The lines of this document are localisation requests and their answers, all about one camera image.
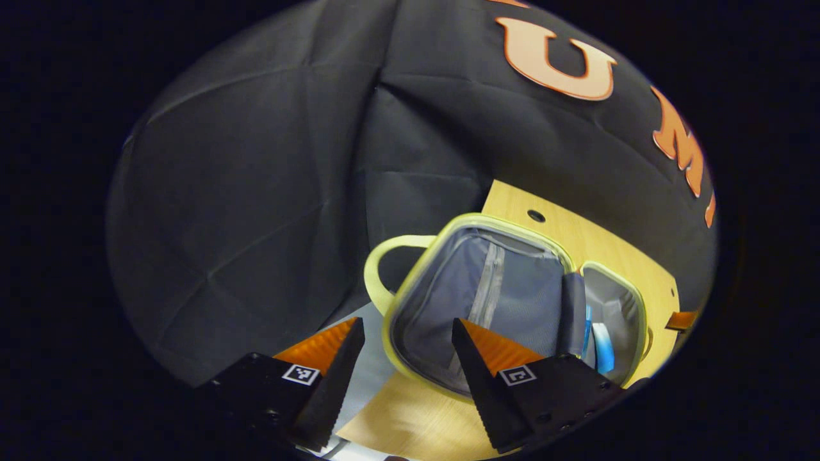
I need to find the small pale blue tube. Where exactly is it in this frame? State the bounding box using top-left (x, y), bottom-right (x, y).
top-left (593, 322), bottom-right (616, 375)

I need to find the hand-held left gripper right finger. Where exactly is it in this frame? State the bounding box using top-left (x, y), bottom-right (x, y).
top-left (452, 318), bottom-right (625, 452)

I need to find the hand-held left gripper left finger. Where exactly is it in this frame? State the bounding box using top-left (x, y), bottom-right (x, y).
top-left (205, 317), bottom-right (366, 452)

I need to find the pale yellow small suitcase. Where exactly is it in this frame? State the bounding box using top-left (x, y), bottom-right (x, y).
top-left (364, 213), bottom-right (652, 402)

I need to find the black backdrop cloth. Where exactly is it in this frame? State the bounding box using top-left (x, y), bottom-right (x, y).
top-left (106, 0), bottom-right (718, 388)

